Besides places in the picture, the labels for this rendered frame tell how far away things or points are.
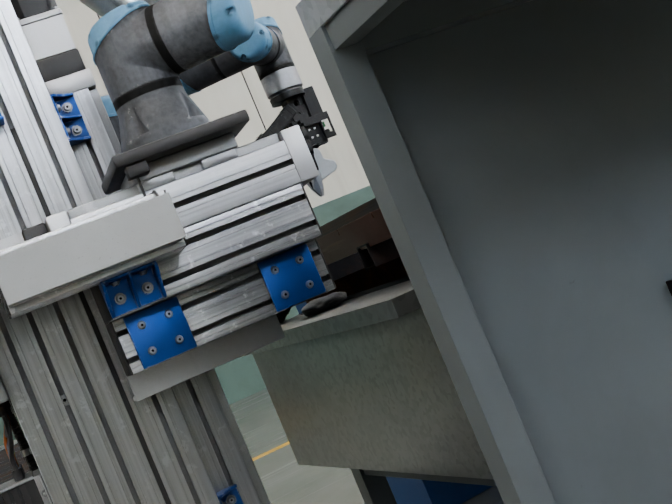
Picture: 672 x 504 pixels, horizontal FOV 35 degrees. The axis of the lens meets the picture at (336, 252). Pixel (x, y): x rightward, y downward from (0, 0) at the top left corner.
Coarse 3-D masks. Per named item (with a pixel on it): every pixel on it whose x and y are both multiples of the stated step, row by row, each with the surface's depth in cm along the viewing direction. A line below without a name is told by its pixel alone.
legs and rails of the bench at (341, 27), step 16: (352, 0) 109; (368, 0) 107; (384, 0) 104; (400, 0) 106; (336, 16) 114; (352, 16) 111; (368, 16) 108; (384, 16) 110; (336, 32) 115; (352, 32) 112; (368, 32) 115; (336, 48) 116
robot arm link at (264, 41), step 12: (252, 36) 192; (264, 36) 192; (276, 36) 201; (240, 48) 193; (252, 48) 192; (264, 48) 193; (276, 48) 200; (216, 60) 196; (228, 60) 196; (240, 60) 195; (252, 60) 194; (264, 60) 198; (228, 72) 197
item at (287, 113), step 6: (288, 108) 205; (282, 114) 204; (288, 114) 205; (294, 114) 205; (276, 120) 203; (282, 120) 204; (288, 120) 204; (270, 126) 203; (276, 126) 203; (282, 126) 204; (264, 132) 204; (270, 132) 202; (276, 132) 203; (258, 138) 202
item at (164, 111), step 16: (160, 80) 166; (176, 80) 169; (128, 96) 166; (144, 96) 165; (160, 96) 165; (176, 96) 167; (128, 112) 166; (144, 112) 164; (160, 112) 164; (176, 112) 165; (192, 112) 169; (128, 128) 166; (144, 128) 164; (160, 128) 163; (176, 128) 164; (128, 144) 165; (144, 144) 164
